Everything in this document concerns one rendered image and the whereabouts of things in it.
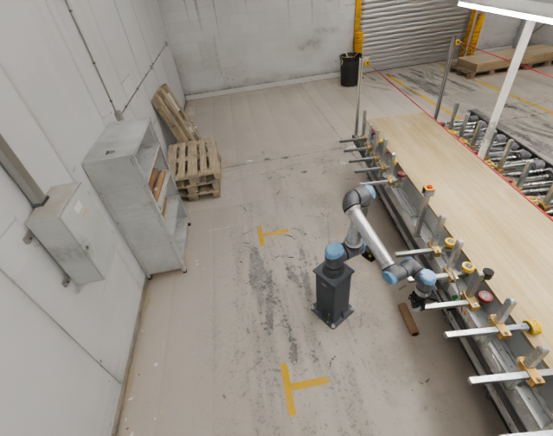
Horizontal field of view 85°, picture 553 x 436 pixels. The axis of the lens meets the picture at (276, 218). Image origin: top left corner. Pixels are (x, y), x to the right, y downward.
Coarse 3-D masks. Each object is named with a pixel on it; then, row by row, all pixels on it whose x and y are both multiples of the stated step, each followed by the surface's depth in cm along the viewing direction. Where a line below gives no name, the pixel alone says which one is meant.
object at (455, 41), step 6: (456, 36) 354; (456, 42) 357; (450, 48) 364; (450, 54) 366; (450, 60) 370; (444, 72) 382; (444, 78) 383; (444, 84) 389; (438, 102) 403; (438, 108) 409
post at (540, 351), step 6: (540, 348) 145; (546, 348) 145; (534, 354) 149; (540, 354) 146; (546, 354) 145; (528, 360) 154; (534, 360) 150; (540, 360) 150; (528, 366) 154; (534, 366) 154; (510, 384) 169; (516, 384) 168
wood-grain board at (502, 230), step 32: (384, 128) 392; (416, 128) 383; (416, 160) 327; (448, 160) 320; (480, 160) 314; (448, 192) 280; (480, 192) 275; (512, 192) 271; (448, 224) 249; (480, 224) 245; (512, 224) 241; (544, 224) 238; (480, 256) 221; (512, 256) 218; (544, 256) 215; (512, 288) 198; (544, 288) 196; (512, 320) 183; (544, 320) 180
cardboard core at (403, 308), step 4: (400, 304) 290; (404, 304) 289; (400, 308) 289; (404, 308) 286; (404, 312) 283; (408, 312) 282; (404, 316) 281; (408, 316) 279; (404, 320) 280; (408, 320) 276; (412, 320) 276; (408, 324) 274; (412, 324) 272; (408, 328) 273; (412, 328) 270; (416, 328) 270; (412, 332) 268; (416, 332) 272; (412, 336) 271
